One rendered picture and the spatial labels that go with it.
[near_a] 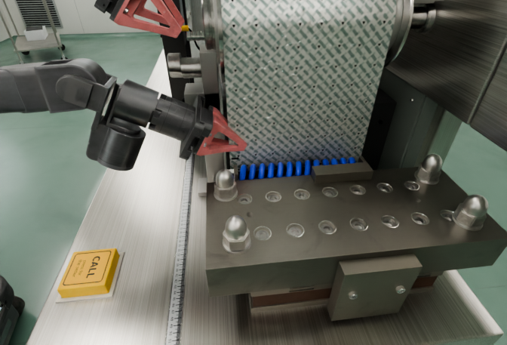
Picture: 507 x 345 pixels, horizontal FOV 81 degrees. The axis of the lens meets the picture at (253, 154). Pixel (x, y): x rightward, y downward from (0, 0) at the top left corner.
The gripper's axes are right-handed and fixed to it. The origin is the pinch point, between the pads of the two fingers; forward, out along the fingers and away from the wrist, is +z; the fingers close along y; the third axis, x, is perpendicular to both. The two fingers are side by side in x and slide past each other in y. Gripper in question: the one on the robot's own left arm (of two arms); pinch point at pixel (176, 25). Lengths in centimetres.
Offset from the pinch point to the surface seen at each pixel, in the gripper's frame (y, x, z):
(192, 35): -0.2, 0.3, 2.6
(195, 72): -1.9, -4.7, 6.3
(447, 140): -7, 16, 63
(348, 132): 6.2, 4.7, 31.1
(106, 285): 19.2, -33.8, 10.7
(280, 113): 6.2, 0.3, 19.1
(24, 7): -548, -257, -192
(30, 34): -421, -230, -134
